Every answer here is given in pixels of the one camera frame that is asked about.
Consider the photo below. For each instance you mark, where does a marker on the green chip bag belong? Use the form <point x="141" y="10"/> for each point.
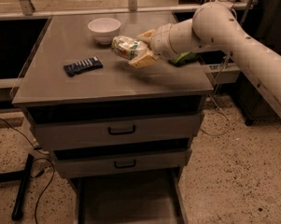
<point x="184" y="58"/>

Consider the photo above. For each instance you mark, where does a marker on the black handle top drawer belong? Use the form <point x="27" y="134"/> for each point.
<point x="121" y="130"/>

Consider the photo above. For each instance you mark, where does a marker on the dark blue snack bar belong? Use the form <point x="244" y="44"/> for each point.
<point x="82" y="66"/>

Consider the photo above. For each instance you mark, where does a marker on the dark cabinet at right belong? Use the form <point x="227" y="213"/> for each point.
<point x="264" y="70"/>

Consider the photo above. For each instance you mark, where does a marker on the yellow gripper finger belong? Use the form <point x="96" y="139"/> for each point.
<point x="146" y="37"/>
<point x="146" y="59"/>

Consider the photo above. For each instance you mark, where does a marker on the grey side bracket box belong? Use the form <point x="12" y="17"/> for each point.
<point x="219" y="74"/>

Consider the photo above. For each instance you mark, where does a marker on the white ceramic bowl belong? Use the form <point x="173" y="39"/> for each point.
<point x="104" y="30"/>

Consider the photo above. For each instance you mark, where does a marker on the black floor stand bar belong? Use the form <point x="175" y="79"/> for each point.
<point x="17" y="213"/>

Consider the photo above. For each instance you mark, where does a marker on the grey drawer cabinet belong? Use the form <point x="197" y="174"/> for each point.
<point x="48" y="95"/>

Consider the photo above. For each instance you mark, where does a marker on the middle grey drawer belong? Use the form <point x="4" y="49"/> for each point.
<point x="171" y="158"/>

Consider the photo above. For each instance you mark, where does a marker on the black handle drawer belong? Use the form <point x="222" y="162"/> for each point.
<point x="124" y="164"/>
<point x="121" y="130"/>

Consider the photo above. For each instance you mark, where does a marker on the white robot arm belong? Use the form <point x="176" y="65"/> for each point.
<point x="213" y="27"/>

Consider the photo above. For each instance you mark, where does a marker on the crushed 7up can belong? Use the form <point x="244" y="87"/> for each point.
<point x="127" y="47"/>

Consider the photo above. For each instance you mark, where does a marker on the bottom open grey drawer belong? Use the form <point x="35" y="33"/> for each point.
<point x="147" y="197"/>

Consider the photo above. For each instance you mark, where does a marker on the black handle middle drawer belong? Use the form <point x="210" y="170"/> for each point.
<point x="124" y="164"/>

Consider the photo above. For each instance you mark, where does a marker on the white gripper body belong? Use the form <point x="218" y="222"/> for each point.
<point x="161" y="42"/>

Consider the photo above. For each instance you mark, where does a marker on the top grey drawer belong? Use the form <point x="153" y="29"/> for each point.
<point x="93" y="133"/>

